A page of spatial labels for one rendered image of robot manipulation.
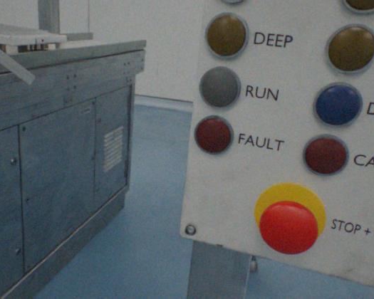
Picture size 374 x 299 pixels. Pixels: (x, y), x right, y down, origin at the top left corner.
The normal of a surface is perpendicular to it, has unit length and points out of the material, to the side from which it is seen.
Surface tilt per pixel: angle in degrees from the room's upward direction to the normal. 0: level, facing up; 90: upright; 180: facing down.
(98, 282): 0
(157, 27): 90
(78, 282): 0
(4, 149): 90
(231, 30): 87
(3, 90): 90
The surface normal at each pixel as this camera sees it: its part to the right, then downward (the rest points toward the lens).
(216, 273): -0.29, 0.30
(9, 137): 0.95, 0.18
